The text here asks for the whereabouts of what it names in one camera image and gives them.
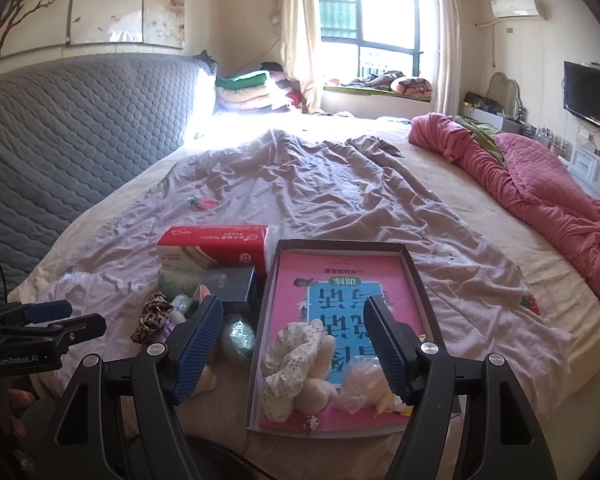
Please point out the red tissue box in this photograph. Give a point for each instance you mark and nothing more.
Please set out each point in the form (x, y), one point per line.
(210, 242)

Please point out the grey quilted headboard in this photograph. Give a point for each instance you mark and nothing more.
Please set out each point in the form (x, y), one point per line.
(80, 125)

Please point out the window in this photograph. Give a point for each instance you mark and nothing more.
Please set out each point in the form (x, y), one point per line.
(360, 42)

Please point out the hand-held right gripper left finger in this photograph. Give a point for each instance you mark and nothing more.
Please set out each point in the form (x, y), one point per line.
(197, 350)

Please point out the stack of folded blankets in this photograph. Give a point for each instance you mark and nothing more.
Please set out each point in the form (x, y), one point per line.
(245, 90)

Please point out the black box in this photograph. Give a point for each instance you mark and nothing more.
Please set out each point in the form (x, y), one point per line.
(230, 282)

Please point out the pink and blue book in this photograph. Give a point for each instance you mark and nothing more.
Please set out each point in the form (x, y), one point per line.
(340, 280)

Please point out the green cloth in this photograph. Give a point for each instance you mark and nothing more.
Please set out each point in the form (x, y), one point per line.
(475, 132)

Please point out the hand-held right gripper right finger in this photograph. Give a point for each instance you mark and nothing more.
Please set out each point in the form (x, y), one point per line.
(387, 350)

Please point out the yellow white snack packet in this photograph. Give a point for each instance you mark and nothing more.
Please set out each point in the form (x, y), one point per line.
(386, 405)

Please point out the cream curtain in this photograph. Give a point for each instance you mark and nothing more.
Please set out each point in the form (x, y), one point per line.
(300, 35)
(447, 50)

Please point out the patterned blanket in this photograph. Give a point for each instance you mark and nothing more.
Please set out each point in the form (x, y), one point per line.
(410, 85)

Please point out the white cabinet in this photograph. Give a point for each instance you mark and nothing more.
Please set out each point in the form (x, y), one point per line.
(592, 165)

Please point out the dark shallow box tray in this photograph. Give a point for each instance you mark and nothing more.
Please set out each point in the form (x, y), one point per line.
(340, 246)

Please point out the lilac printed duvet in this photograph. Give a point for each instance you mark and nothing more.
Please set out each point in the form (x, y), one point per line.
(330, 185)

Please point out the green sponge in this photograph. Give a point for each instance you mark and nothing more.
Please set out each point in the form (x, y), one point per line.
(237, 337)

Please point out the green tissue pack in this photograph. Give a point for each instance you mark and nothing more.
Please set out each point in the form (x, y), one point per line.
(182, 304)
(177, 280)

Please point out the white air conditioner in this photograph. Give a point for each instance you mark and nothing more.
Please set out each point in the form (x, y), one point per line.
(517, 7)

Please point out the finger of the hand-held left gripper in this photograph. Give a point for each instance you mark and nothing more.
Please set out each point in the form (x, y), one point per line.
(47, 311)
(80, 327)

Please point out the cluttered white dressing table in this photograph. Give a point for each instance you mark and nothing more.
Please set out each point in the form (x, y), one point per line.
(480, 102)

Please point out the lilac bed sheet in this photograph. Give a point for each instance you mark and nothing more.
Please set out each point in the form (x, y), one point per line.
(480, 195)

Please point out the black television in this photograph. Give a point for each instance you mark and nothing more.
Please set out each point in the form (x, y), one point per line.
(590, 92)

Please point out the person's left hand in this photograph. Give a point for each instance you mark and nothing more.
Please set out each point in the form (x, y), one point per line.
(21, 402)

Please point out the cream plush toy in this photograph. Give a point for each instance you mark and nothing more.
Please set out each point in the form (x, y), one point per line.
(315, 390)

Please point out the leopard print scrunchie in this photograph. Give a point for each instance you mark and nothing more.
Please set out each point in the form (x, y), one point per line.
(150, 317)

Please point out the blossom wall mural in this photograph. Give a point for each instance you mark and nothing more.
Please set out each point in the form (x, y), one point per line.
(105, 5)

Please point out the pink quilt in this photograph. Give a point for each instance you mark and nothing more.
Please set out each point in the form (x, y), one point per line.
(545, 185)

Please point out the peach bun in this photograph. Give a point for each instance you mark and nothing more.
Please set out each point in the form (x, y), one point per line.
(362, 382)

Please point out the vanity mirror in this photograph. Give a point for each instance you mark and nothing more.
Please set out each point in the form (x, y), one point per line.
(502, 92)

